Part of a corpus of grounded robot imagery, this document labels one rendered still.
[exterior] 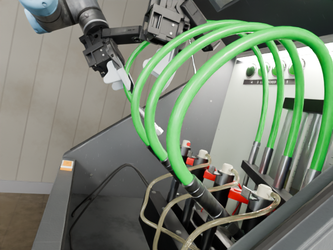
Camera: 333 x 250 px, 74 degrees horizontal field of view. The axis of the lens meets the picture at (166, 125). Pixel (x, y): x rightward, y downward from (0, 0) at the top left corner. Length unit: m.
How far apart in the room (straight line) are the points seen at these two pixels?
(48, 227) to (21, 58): 2.10
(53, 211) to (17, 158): 2.09
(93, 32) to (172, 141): 0.51
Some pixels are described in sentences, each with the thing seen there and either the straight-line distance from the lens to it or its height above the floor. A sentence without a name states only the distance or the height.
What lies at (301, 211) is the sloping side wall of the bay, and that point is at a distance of 0.21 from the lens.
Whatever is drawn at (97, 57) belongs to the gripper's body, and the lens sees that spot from 0.62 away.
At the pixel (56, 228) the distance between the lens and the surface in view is 0.45.
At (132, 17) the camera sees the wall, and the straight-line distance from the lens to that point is 2.58.
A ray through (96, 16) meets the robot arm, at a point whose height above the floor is 1.38.
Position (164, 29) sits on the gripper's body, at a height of 1.33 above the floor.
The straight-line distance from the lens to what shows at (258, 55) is 0.62.
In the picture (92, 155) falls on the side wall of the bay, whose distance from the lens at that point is 0.79.
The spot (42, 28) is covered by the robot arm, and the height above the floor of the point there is 1.31.
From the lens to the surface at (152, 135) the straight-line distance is 0.30.
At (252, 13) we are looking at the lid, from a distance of 0.79.
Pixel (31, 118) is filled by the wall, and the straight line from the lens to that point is 2.46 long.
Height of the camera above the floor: 1.20
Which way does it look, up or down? 5 degrees down
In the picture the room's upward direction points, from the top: 14 degrees clockwise
